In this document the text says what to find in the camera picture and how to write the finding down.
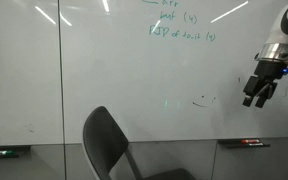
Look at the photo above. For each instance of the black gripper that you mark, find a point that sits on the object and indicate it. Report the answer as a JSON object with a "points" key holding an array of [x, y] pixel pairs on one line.
{"points": [[270, 70]]}

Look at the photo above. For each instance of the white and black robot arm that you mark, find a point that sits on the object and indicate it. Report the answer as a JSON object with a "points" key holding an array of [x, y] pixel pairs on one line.
{"points": [[284, 30]]}

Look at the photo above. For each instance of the red whiteboard marker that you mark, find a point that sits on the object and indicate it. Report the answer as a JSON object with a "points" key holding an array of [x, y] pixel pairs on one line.
{"points": [[250, 141]]}

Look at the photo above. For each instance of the black whiteboard marker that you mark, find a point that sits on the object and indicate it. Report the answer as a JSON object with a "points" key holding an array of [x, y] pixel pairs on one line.
{"points": [[255, 145]]}

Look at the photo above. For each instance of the white whiteboard panel with black marks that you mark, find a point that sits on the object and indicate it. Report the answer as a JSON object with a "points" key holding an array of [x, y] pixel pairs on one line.
{"points": [[124, 83]]}

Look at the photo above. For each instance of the white whiteboard panel green drawing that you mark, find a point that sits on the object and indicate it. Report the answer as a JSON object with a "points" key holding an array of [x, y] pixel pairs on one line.
{"points": [[20, 83]]}

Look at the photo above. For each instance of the black plastic chair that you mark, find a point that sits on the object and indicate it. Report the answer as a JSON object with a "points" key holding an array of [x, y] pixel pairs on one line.
{"points": [[100, 140]]}

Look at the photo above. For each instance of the markers on left tray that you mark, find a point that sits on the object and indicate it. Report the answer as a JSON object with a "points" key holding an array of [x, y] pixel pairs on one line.
{"points": [[20, 151]]}

